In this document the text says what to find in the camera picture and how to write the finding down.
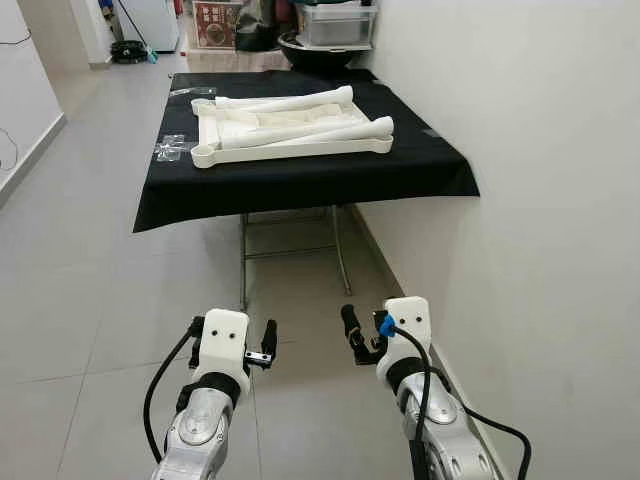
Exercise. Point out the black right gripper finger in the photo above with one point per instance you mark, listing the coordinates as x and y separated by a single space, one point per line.
351 324

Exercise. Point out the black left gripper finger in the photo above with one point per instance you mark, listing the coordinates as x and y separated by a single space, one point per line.
270 335
197 329

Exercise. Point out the white plastic children table top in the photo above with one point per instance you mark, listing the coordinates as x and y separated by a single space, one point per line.
300 150

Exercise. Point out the clear tape cross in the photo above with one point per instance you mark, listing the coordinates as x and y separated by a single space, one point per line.
175 148

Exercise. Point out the clear tape strip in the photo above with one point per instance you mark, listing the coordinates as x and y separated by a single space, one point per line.
193 92

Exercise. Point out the beige cloth covered shelf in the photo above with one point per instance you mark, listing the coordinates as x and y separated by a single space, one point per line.
230 60

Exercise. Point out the mop with blue head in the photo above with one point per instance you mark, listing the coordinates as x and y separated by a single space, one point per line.
151 56

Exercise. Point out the black round robot vacuum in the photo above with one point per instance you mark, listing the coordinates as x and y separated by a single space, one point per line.
129 52

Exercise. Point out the clear plastic storage bin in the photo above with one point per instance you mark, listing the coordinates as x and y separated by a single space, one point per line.
340 25

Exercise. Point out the red printed cardboard box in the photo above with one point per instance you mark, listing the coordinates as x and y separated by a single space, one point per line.
216 25

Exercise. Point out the black plastic bag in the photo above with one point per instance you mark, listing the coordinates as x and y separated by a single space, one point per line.
262 28

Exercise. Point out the white fridge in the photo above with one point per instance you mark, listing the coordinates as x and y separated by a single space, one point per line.
155 22

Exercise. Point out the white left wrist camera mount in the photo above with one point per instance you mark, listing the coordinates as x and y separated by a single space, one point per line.
222 340

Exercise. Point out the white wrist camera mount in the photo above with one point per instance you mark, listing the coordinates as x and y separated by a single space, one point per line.
408 330
222 340

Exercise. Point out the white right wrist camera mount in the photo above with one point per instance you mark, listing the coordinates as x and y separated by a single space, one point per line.
408 330

